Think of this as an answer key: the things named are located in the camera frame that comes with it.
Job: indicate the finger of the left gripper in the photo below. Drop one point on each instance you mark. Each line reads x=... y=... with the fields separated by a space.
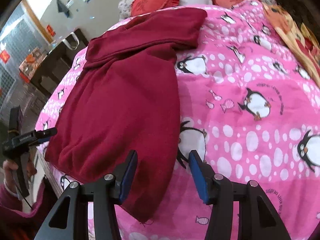
x=45 y=135

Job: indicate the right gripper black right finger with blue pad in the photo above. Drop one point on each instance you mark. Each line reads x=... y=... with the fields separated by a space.
x=258 y=219

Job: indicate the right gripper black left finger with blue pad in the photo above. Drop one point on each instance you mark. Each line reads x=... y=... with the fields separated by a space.
x=68 y=219

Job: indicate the dark red fleece garment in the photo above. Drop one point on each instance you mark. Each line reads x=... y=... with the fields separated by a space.
x=126 y=98

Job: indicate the person's left hand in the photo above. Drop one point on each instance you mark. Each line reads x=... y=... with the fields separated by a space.
x=9 y=166

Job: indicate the colourful gift box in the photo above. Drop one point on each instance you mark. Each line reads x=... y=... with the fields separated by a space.
x=30 y=64

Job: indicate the dark wooden side table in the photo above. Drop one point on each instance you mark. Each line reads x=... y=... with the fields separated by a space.
x=57 y=62

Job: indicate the red door decoration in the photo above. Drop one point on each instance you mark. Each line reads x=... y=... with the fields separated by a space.
x=50 y=30

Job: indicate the left red heart pillow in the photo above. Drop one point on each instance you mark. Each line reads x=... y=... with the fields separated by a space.
x=140 y=7

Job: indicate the orange cartoon blanket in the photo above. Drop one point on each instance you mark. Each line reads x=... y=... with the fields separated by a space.
x=299 y=39

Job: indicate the dark cloth hanging on wall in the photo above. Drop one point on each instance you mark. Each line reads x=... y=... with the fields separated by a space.
x=61 y=7

